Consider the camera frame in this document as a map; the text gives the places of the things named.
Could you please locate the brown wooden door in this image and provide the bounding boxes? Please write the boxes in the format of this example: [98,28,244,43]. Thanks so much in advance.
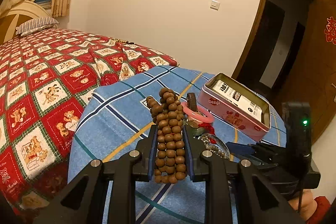
[272,0,335,143]

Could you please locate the cream wooden headboard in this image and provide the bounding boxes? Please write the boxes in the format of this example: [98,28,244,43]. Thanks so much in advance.
[0,1,50,44]

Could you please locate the pink bangle bracelet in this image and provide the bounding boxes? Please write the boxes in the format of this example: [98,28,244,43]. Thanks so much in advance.
[180,101,215,124]

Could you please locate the red knotted cord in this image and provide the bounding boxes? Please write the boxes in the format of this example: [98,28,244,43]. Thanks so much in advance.
[199,122,217,135]

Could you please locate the green jade bangle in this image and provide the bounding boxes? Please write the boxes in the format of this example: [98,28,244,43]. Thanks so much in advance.
[186,121,207,139]

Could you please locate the silver bead necklace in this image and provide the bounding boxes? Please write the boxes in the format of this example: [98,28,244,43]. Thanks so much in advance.
[199,133,232,162]

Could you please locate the brown wooden bead bracelet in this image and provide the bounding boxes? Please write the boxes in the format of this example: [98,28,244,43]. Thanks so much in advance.
[146,87,189,184]

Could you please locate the white wall light switch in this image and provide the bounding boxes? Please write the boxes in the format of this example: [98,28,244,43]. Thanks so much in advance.
[210,0,221,10]

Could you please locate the red bear patterned bedspread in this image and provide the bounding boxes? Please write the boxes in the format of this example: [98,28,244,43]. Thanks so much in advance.
[1,28,178,211]

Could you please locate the small items on bed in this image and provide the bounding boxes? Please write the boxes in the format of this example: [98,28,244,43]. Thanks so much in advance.
[110,38,134,44]

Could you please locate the gold watch brown strap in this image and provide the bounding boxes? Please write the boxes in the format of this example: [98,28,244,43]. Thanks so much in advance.
[186,92,200,129]

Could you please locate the pink metal tin box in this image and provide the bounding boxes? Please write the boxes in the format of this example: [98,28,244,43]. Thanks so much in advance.
[198,73,271,141]

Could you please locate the person's right hand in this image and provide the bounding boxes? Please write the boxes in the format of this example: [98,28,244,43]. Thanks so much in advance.
[288,189,317,221]

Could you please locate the red double happiness decoration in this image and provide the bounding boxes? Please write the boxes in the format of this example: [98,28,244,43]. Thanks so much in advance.
[324,16,336,45]

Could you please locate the striped pillow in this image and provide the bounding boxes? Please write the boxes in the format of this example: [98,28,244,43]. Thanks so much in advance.
[15,16,59,35]

